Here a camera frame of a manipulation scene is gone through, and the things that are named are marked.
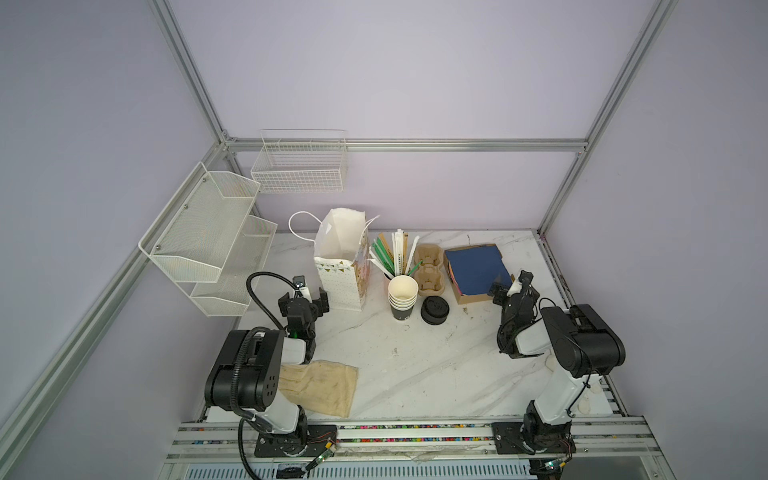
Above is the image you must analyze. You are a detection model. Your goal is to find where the black plastic cup lid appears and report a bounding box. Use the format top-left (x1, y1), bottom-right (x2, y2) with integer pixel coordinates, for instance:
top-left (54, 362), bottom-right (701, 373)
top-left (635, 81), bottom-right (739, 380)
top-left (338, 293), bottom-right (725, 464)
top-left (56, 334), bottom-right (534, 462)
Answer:
top-left (420, 296), bottom-right (450, 326)

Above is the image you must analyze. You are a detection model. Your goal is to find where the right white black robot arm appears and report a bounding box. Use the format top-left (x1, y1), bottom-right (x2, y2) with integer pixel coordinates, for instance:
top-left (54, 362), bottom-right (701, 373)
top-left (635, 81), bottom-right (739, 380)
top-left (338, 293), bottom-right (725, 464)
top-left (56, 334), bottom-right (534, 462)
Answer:
top-left (489, 270), bottom-right (626, 473)

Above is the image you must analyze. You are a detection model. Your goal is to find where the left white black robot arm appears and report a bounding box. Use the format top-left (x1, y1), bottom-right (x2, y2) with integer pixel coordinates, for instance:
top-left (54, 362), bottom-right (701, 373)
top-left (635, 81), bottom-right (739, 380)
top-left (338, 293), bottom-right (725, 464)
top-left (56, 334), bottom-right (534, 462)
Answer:
top-left (204, 271), bottom-right (337, 458)

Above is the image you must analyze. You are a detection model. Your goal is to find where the lower white mesh shelf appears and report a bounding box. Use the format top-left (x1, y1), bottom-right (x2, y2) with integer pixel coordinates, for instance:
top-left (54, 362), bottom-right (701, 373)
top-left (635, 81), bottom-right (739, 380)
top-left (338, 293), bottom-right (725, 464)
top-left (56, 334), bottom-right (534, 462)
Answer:
top-left (190, 215), bottom-right (278, 317)

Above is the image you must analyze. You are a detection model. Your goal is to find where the white mesh shelf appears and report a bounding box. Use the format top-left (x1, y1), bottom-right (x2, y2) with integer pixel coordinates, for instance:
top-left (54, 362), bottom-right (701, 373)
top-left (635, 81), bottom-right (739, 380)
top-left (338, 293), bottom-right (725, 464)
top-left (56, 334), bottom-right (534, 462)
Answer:
top-left (190, 215), bottom-right (278, 317)
top-left (138, 163), bottom-right (259, 283)

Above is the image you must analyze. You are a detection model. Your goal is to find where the white paper gift bag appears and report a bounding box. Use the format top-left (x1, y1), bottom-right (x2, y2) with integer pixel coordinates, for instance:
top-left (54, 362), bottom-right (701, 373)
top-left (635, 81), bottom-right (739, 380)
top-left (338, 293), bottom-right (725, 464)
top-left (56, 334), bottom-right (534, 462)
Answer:
top-left (288, 208), bottom-right (378, 311)

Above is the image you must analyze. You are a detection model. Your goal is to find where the brown pulp cup carrier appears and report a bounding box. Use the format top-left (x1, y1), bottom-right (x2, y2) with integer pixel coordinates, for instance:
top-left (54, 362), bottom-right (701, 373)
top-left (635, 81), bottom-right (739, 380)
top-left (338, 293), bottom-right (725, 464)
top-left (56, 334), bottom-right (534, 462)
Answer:
top-left (413, 244), bottom-right (445, 297)

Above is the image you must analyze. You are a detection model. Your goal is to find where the stack of paper cups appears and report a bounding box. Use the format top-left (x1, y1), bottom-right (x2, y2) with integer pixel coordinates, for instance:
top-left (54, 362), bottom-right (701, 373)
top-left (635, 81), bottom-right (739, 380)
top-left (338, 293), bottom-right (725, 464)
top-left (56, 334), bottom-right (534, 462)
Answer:
top-left (387, 275), bottom-right (419, 321)

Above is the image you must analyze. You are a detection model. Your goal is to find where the bundle of wrapped straws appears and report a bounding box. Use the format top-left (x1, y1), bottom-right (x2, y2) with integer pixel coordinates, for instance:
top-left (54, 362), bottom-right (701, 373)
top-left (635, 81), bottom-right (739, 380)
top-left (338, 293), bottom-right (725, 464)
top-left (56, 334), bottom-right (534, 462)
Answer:
top-left (368, 229), bottom-right (425, 280)

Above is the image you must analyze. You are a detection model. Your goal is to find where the upper white mesh shelf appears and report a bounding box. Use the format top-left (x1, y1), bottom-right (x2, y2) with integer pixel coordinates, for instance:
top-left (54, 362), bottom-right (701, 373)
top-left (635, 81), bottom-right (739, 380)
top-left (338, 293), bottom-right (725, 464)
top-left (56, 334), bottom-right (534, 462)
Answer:
top-left (138, 163), bottom-right (259, 283)

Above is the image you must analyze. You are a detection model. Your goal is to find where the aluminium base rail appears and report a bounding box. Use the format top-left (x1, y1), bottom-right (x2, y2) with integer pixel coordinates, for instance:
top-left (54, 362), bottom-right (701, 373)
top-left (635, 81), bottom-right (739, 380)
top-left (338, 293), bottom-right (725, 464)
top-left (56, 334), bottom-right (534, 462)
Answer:
top-left (165, 416), bottom-right (662, 463)

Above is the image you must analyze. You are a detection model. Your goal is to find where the white wire basket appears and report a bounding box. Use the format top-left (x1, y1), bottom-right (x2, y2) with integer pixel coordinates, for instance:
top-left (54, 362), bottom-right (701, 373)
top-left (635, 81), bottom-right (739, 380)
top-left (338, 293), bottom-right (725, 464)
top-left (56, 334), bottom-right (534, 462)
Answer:
top-left (251, 129), bottom-right (348, 194)

